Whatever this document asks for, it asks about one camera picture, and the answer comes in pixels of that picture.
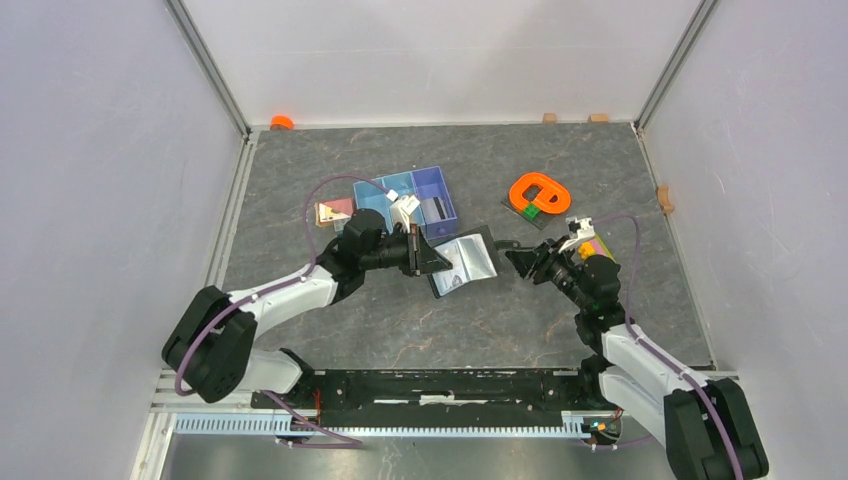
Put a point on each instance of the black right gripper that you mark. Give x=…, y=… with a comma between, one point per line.
x=545, y=255

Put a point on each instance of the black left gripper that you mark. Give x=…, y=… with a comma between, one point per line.
x=420, y=255

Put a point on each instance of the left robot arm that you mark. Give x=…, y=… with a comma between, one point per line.
x=211, y=349

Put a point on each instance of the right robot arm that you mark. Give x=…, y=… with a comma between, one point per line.
x=705, y=425

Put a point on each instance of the blue three-compartment tray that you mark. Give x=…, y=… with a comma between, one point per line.
x=423, y=183

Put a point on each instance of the multicolour brick stack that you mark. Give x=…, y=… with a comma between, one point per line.
x=592, y=247

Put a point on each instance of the pink and orange block toy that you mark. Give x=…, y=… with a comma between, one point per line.
x=334, y=213

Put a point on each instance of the wooden arch piece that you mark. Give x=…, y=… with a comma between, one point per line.
x=663, y=194

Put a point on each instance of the orange round cap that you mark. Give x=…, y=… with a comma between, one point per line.
x=281, y=122

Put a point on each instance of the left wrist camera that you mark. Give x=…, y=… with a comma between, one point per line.
x=402, y=209

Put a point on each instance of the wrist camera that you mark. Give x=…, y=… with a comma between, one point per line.
x=402, y=209
x=581, y=230

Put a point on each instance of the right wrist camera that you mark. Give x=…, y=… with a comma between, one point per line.
x=581, y=230

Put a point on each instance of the orange oval ring toy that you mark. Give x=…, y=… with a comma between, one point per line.
x=537, y=190

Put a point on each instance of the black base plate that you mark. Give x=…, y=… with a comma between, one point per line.
x=523, y=397

